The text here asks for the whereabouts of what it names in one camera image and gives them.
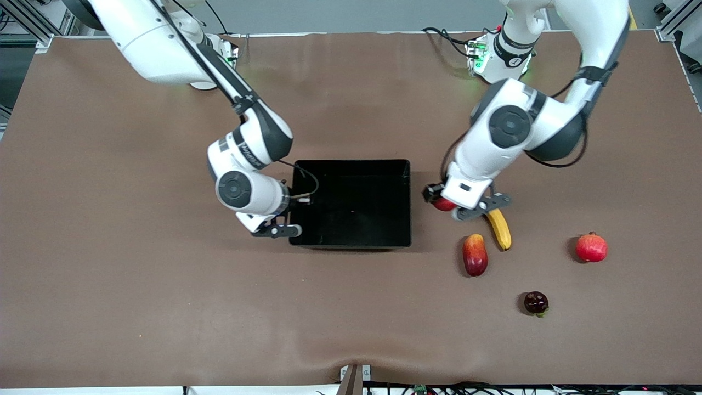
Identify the black left arm base cable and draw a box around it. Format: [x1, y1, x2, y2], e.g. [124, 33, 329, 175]
[422, 26, 502, 58]

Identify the aluminium frame profile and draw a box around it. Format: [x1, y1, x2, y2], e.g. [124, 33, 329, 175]
[655, 0, 702, 42]
[0, 0, 75, 53]

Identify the black arm base cable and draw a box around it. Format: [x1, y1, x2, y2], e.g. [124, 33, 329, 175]
[422, 26, 502, 58]
[211, 0, 250, 53]

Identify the black right arm base cable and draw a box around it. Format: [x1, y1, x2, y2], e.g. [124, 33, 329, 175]
[211, 0, 250, 53]

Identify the black plastic box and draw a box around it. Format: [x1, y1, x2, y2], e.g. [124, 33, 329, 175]
[289, 159, 412, 250]

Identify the dark purple mangosteen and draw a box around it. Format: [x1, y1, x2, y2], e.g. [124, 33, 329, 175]
[523, 291, 550, 318]

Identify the yellow banana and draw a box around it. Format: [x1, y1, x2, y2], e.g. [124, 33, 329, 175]
[485, 208, 512, 252]

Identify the red pomegranate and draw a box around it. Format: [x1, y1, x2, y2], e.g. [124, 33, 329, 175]
[575, 232, 609, 263]

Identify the metal table bracket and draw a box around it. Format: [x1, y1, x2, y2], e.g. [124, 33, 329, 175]
[339, 364, 372, 395]

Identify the red yellow mango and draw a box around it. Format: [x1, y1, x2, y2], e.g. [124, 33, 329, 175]
[462, 234, 489, 277]

